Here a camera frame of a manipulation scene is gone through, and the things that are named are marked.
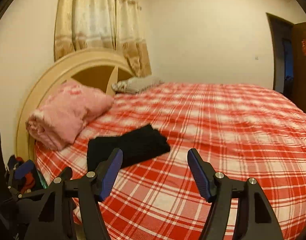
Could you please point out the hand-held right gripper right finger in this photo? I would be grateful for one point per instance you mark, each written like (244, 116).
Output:
(200, 175)

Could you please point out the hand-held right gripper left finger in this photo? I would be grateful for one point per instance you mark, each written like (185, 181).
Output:
(109, 175)

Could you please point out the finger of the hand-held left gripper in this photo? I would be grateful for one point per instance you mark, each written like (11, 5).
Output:
(24, 168)

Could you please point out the black pants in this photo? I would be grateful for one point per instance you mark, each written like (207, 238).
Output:
(128, 146)

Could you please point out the red cloth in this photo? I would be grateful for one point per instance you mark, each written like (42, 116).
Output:
(28, 181)

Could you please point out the green patterned cloth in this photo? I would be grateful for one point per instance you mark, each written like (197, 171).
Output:
(42, 178)

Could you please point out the red plaid bed sheet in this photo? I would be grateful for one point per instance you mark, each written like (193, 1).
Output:
(217, 130)

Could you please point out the pink folded quilt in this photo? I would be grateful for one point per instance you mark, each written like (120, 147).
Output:
(68, 115)

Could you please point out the cream wooden headboard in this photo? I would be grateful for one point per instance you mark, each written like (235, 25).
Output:
(55, 72)

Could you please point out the brown wooden door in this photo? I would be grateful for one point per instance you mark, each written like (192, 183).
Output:
(302, 85)

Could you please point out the dark doorway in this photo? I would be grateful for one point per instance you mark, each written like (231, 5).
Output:
(280, 55)

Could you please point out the beige floral curtain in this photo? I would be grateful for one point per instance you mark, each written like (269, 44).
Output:
(100, 25)

